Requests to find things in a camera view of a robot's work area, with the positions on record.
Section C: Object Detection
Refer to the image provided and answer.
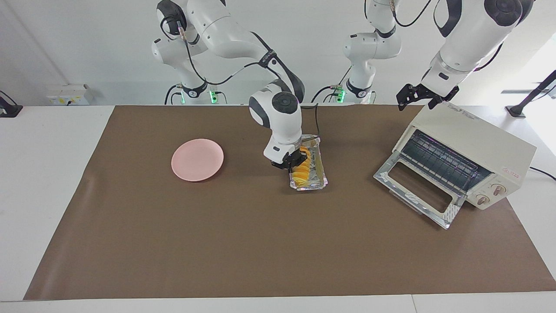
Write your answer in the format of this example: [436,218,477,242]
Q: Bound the sliced yellow bread loaf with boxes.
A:
[292,146,311,187]

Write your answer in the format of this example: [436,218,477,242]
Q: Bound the silver foil baking tray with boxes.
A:
[288,134,329,192]

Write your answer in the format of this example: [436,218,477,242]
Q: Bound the cream toaster oven body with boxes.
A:
[392,103,537,210]

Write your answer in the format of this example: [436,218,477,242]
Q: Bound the glass oven door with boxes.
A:
[373,152,467,230]

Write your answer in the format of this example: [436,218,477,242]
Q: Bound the tall black stand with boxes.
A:
[505,70,556,119]

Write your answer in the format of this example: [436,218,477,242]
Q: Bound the pink round plate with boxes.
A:
[171,139,225,182]

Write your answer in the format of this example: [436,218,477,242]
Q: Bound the brown table mat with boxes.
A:
[23,104,556,301]

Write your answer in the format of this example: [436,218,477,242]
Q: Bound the small black stand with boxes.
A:
[0,90,23,118]

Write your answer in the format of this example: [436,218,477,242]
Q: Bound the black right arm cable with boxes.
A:
[161,15,321,136]

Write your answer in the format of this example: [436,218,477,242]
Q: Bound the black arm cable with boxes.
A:
[364,0,435,27]
[161,15,321,136]

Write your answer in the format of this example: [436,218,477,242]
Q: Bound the wire oven rack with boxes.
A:
[400,130,491,192]

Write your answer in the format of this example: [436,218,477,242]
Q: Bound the black left base cable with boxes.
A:
[311,65,353,103]

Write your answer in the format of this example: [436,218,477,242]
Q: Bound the black base cable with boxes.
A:
[164,84,183,105]
[311,65,353,103]

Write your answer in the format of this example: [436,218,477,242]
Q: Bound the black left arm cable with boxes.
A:
[364,0,435,27]

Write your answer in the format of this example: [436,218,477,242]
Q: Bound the black oven power cable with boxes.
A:
[529,166,556,181]

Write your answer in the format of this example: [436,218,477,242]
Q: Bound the black right base cable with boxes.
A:
[164,84,183,105]

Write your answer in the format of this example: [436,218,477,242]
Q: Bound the white wall power strip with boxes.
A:
[46,84,94,106]

